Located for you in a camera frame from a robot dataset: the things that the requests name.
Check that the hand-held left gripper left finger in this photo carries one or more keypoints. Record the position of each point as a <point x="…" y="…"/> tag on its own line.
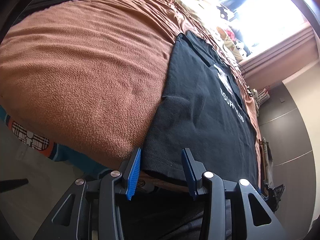
<point x="133" y="175"/>

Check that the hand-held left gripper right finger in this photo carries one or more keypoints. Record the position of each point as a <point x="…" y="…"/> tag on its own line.
<point x="188" y="172"/>

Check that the black printed T-shirt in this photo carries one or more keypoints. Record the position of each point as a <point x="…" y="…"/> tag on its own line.
<point x="200" y="120"/>

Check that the grey wardrobe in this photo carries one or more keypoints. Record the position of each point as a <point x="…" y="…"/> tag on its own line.
<point x="287" y="130"/>

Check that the brown fleece blanket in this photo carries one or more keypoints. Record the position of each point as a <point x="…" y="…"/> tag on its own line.
<point x="87" y="80"/>

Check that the teal cartoon bed sheet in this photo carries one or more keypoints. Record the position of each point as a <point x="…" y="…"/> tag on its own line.
<point x="27" y="137"/>

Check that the black chair leg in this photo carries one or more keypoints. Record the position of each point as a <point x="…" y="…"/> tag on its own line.
<point x="12" y="185"/>

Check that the red cloth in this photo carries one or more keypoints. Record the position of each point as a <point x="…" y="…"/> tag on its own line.
<point x="231" y="33"/>

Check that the black and white plush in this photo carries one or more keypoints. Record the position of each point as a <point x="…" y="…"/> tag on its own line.
<point x="223" y="11"/>

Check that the cream quilt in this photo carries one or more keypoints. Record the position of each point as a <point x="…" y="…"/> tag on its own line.
<point x="185" y="7"/>

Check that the window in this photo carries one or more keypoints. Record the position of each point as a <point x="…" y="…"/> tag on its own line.
<point x="275" y="12"/>

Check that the white rack near wall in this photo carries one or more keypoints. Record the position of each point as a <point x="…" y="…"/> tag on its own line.
<point x="262" y="96"/>

